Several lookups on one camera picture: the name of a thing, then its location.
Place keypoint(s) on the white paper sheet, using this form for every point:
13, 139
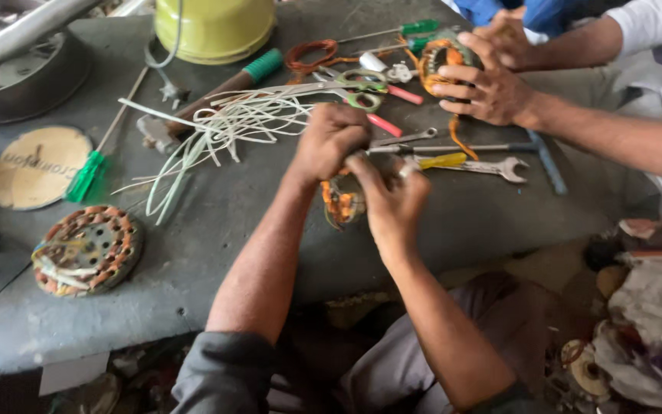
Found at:
72, 372

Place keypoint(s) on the yellow-green round container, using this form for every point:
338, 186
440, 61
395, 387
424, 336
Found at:
215, 29

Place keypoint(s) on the person's grey trousers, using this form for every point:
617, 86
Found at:
400, 356

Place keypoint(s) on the flat copper-wound fan stator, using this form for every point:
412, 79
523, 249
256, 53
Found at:
87, 250

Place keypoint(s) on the metal fan motor housing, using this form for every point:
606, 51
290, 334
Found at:
26, 80

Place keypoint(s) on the small white plastic piece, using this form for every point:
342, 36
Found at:
400, 73

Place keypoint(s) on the person's grey shirt sleeve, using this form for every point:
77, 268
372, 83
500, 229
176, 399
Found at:
224, 374

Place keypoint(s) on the silver metal tube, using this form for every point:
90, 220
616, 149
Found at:
29, 30

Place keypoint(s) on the bundle of white sleeve strips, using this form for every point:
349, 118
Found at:
224, 123

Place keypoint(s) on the person's left fingers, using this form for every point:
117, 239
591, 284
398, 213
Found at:
349, 133

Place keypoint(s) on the small grey metal piece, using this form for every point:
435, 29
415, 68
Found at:
172, 92

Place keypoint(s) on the blue metal tool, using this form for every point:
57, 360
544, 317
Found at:
547, 164

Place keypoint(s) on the steel open-end wrench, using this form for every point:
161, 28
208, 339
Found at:
483, 167

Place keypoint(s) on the round cardboard disc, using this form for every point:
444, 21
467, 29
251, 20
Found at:
38, 167

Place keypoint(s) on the orange-wound stator with sleeves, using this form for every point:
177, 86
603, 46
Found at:
446, 57

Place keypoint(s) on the blue cloth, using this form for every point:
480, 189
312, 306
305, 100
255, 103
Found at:
500, 10

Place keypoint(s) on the hammer with green grip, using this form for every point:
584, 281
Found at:
224, 89

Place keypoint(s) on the heap of scrap parts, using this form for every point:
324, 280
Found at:
647, 316

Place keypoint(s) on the person's right hand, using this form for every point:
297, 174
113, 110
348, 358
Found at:
397, 207

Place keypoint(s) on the small orange-wound motor stator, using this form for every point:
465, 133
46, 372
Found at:
339, 201

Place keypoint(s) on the person's left hand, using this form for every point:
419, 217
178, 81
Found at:
328, 141

